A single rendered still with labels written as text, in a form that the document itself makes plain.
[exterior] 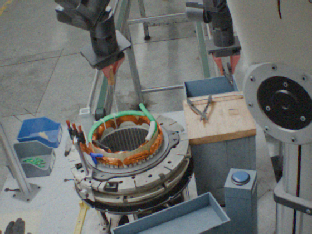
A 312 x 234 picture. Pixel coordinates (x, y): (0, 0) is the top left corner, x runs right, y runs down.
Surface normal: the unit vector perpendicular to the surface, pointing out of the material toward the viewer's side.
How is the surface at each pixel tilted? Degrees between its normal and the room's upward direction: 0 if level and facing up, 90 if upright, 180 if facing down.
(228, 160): 90
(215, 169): 90
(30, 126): 87
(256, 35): 109
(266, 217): 0
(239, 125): 0
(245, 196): 90
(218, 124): 0
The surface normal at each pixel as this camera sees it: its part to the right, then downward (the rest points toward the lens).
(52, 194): -0.16, -0.81
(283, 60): -0.52, 0.77
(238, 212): -0.36, 0.58
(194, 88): 0.03, 0.56
